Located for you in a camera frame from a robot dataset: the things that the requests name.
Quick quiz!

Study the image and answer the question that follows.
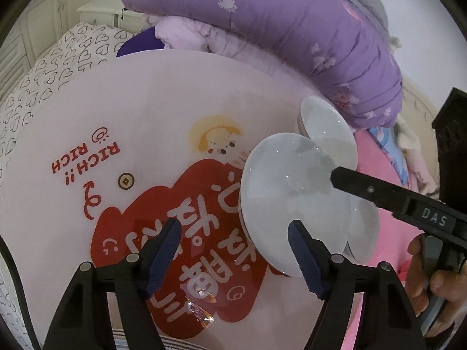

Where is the round printed table top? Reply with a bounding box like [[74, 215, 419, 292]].
[[0, 22, 137, 336]]

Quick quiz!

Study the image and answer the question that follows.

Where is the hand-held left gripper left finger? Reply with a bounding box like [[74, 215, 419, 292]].
[[43, 218, 182, 350]]

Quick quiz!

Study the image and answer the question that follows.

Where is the purple floral quilt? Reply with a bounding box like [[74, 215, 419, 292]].
[[122, 0, 404, 132]]

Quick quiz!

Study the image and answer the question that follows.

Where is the cream nightstand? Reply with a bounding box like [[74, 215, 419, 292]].
[[76, 2, 147, 30]]

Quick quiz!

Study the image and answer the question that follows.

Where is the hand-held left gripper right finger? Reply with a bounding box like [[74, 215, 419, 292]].
[[287, 219, 427, 350]]

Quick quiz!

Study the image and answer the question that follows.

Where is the cream plush toy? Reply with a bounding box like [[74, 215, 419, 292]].
[[396, 117, 442, 197]]

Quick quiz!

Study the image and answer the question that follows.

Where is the cream bed headboard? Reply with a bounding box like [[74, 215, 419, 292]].
[[399, 80, 444, 135]]

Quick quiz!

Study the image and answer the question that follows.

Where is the blue cartoon pillow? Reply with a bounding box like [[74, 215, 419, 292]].
[[368, 126, 411, 186]]

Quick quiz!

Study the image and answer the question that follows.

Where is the white bowl with red label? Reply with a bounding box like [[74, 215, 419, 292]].
[[240, 132, 354, 277]]

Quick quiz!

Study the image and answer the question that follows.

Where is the heart pattern pillow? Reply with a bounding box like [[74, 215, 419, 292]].
[[4, 0, 128, 77]]

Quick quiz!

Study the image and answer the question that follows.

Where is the black cable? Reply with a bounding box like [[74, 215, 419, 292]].
[[0, 226, 42, 350]]

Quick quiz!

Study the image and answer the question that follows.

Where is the white bowl with grey band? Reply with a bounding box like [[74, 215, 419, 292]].
[[299, 97, 359, 170], [343, 197, 380, 263]]

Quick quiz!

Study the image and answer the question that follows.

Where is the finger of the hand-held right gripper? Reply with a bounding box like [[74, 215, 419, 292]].
[[329, 167, 405, 212]]

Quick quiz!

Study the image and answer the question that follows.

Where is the pink bedsheet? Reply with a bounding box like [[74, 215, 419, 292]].
[[356, 129, 467, 350]]

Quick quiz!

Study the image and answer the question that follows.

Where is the dark purple cloth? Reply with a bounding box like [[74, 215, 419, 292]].
[[116, 31, 168, 58]]

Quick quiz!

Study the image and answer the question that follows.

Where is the person's right hand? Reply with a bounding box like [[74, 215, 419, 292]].
[[405, 235, 467, 302]]

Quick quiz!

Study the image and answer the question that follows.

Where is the pale pink folded blanket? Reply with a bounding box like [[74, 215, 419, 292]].
[[142, 13, 278, 77]]

